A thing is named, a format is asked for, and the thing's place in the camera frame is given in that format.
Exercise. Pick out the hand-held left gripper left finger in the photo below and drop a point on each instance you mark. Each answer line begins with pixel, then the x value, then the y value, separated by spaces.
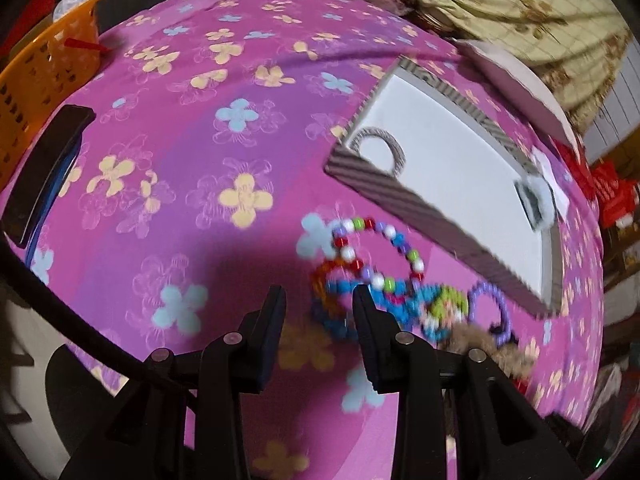
pixel 270 330

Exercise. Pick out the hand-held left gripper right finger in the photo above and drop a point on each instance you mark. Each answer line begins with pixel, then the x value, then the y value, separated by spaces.
pixel 369 340

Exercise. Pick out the brown scrunchie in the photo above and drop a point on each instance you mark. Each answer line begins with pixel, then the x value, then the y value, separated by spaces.
pixel 475 342

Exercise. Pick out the red satin bow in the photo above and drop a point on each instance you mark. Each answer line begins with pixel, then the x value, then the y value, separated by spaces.
pixel 522 386

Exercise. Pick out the striped rim jewelry tray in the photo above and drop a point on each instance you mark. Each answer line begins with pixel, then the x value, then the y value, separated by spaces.
pixel 450 170

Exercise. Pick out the light blue fluffy hair clip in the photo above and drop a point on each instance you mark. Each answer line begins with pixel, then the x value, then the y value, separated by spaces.
pixel 542 195

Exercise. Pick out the pink floral bedsheet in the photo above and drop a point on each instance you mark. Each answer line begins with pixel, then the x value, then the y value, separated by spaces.
pixel 200 110

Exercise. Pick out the white paper sheet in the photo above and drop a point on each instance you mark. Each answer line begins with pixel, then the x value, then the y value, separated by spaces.
pixel 552 175

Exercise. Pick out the black flat device blue edge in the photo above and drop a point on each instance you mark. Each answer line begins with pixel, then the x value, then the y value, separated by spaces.
pixel 47 170

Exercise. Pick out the red gift bag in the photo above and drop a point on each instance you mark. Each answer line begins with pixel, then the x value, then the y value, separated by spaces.
pixel 617 192

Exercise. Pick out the pale pink pillow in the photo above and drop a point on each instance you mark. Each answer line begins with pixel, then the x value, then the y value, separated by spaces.
pixel 520 80

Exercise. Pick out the orange plastic basket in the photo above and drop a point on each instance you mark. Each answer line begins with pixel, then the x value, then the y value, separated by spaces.
pixel 45 85

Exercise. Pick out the red plastic stick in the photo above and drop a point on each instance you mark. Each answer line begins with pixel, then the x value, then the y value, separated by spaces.
pixel 85 44

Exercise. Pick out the cream floral blanket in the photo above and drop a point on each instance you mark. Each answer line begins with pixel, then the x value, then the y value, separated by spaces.
pixel 540 10

